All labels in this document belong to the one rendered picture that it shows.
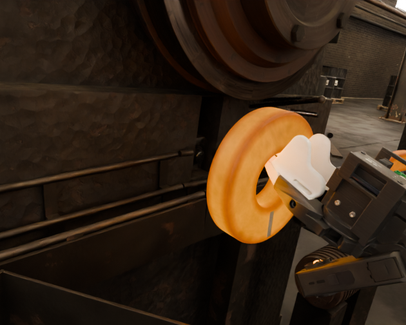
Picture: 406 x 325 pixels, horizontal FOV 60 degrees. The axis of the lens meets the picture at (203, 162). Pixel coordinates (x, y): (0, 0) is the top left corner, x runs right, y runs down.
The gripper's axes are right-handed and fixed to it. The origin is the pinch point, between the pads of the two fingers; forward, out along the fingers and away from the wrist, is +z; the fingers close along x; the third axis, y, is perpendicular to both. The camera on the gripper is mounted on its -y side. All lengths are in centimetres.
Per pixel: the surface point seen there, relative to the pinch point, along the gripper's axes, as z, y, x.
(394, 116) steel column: 263, -146, -866
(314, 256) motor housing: 2, -33, -42
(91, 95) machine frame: 27.7, -6.1, 8.3
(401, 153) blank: 4, -7, -63
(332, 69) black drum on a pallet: 492, -126, -923
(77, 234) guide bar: 13.5, -20.0, 14.0
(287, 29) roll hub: 14.1, 11.9, -12.1
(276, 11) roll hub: 14.6, 13.7, -9.0
